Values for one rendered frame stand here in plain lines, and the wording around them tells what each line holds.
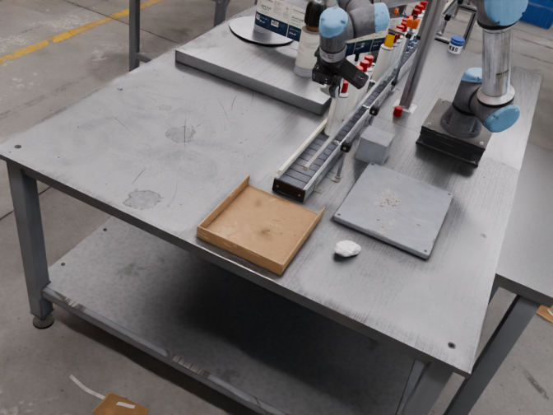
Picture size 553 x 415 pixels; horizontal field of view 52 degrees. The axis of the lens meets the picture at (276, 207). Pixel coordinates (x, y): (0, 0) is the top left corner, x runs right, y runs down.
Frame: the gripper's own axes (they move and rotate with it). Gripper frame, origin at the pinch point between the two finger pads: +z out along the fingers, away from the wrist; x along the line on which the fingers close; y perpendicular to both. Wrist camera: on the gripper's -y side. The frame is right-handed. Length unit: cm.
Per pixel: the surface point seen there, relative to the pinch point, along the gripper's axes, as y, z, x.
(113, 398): 32, 57, 115
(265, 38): 56, 47, -45
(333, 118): 0.8, 12.3, 0.8
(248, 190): 10.8, 3.2, 40.9
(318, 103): 13.8, 29.5, -13.3
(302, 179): -2.2, 4.2, 29.6
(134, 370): 34, 64, 103
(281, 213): -2.7, 1.3, 43.9
